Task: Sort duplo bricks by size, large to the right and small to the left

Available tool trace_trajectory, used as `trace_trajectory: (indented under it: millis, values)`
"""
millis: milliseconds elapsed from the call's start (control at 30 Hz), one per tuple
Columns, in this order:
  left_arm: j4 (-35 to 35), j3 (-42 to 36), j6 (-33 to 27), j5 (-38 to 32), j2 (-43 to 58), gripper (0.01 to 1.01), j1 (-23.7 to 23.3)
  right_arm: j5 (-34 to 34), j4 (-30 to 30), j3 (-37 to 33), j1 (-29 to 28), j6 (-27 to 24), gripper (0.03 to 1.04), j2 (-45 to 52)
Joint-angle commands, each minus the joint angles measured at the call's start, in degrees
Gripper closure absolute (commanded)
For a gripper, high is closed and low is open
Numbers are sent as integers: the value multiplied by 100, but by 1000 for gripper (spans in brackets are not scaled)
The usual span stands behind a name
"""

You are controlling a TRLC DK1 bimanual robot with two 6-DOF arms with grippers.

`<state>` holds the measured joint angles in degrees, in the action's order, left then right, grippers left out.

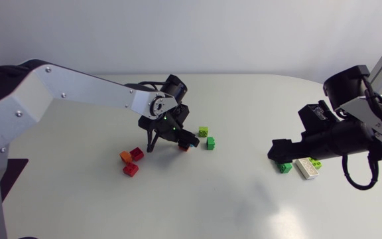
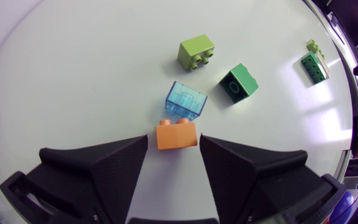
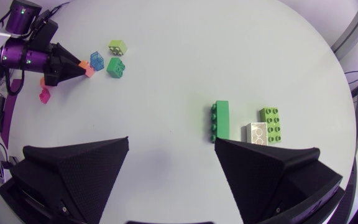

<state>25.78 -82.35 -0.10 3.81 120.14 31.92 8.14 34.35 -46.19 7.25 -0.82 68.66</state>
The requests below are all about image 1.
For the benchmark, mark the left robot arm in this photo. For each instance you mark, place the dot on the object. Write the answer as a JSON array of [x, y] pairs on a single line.
[[78, 86]]

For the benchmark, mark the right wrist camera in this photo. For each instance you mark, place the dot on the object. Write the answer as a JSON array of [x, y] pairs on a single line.
[[314, 116]]

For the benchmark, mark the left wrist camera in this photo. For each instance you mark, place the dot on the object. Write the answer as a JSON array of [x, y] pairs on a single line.
[[180, 113]]

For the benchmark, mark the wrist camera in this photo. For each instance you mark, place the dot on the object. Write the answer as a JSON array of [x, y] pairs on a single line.
[[314, 116], [180, 113]]

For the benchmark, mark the lime green toy brick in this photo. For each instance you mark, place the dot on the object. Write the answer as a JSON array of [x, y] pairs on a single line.
[[203, 131], [315, 163]]

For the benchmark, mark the white toy brick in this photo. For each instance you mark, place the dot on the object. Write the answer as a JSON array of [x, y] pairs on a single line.
[[307, 168]]

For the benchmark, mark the red toy brick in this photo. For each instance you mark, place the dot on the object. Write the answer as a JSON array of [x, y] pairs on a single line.
[[130, 169], [137, 154], [183, 148]]

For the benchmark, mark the orange toy brick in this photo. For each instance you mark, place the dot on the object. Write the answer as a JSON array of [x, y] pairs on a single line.
[[125, 156]]

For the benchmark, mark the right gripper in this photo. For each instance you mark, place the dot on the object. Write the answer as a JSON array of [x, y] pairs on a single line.
[[337, 141]]

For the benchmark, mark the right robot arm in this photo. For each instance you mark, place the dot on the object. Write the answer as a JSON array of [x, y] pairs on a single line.
[[345, 86]]

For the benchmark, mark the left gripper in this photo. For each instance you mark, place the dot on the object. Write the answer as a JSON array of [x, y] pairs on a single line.
[[159, 125]]

